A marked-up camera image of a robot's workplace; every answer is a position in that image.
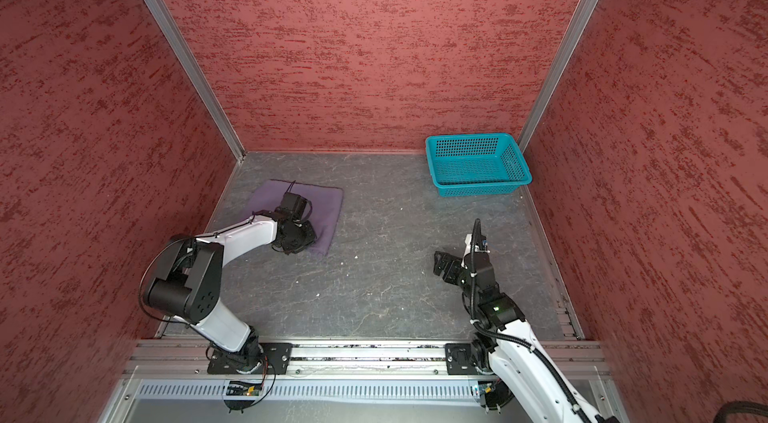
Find right connector board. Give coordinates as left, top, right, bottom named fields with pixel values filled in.
left=475, top=380, right=515, bottom=412

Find purple trousers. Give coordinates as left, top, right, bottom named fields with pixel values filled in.
left=242, top=180, right=344, bottom=257

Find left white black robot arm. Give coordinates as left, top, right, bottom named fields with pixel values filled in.
left=139, top=212, right=317, bottom=374

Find aluminium front rail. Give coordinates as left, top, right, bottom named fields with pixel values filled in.
left=123, top=337, right=611, bottom=381

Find black cable bottom right corner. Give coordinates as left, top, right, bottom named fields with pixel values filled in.
left=712, top=400, right=768, bottom=423

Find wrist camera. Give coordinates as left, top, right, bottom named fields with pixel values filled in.
left=276, top=192, right=313, bottom=223
left=464, top=234, right=489, bottom=256

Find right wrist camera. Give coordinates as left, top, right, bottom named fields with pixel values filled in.
left=464, top=234, right=489, bottom=256

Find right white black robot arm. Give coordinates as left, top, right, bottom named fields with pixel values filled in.
left=433, top=251, right=617, bottom=422

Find aluminium corner post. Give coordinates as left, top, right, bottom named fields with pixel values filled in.
left=518, top=0, right=599, bottom=152
left=143, top=0, right=247, bottom=164

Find left aluminium corner post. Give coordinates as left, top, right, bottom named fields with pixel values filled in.
left=143, top=0, right=247, bottom=164

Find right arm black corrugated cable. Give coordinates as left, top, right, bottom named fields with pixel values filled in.
left=461, top=218, right=595, bottom=423

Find white slotted cable duct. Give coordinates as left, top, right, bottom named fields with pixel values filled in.
left=135, top=380, right=479, bottom=405

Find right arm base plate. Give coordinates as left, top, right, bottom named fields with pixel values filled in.
left=444, top=342, right=488, bottom=376

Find right aluminium corner post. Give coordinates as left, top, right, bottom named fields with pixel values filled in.
left=518, top=0, right=599, bottom=152

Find teal plastic basket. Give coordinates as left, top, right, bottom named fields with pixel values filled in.
left=425, top=133, right=532, bottom=197

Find connector board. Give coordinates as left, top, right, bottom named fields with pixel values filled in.
left=224, top=380, right=264, bottom=399
left=475, top=380, right=515, bottom=412

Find left connector board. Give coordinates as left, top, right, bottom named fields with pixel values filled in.
left=224, top=380, right=264, bottom=399

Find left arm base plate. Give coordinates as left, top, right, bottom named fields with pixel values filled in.
left=206, top=343, right=293, bottom=378

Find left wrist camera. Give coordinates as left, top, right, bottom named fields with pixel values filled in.
left=276, top=192, right=313, bottom=223

